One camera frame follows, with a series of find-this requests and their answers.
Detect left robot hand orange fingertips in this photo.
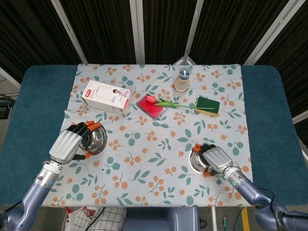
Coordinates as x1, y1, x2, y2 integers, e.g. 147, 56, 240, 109
49, 121, 101, 166

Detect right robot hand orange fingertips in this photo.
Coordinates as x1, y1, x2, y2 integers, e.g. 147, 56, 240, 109
192, 143, 234, 179

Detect stainless steel bowl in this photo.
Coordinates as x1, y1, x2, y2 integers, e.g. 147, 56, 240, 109
188, 147, 214, 174
78, 122, 108, 155

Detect floral tablecloth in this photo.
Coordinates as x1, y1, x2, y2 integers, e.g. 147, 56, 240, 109
42, 63, 253, 208

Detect yellow green sponge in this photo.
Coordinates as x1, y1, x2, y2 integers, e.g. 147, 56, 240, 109
194, 96, 221, 117

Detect white red cardboard box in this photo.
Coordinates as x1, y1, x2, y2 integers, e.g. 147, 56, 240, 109
80, 80, 134, 116

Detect black equipment box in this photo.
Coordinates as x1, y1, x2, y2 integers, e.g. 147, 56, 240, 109
0, 95, 16, 120

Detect red ink pad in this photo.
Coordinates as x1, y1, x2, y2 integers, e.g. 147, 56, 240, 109
136, 94, 167, 120

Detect blue robot torso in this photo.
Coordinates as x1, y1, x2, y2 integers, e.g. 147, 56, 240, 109
124, 206, 200, 231

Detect beige dressing bottle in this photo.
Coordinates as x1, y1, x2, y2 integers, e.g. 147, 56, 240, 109
173, 67, 193, 93

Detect white checked bag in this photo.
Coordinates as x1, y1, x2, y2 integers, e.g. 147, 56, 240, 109
66, 206, 128, 231

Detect pink artificial tulip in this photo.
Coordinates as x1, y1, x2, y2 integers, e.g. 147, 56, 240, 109
145, 95, 196, 109

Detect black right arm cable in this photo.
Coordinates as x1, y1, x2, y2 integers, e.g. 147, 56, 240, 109
257, 187, 289, 231

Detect white frame post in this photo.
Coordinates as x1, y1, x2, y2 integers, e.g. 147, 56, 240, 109
0, 66, 21, 89
129, 0, 145, 65
50, 0, 89, 64
173, 0, 205, 65
243, 0, 301, 65
292, 110, 308, 123

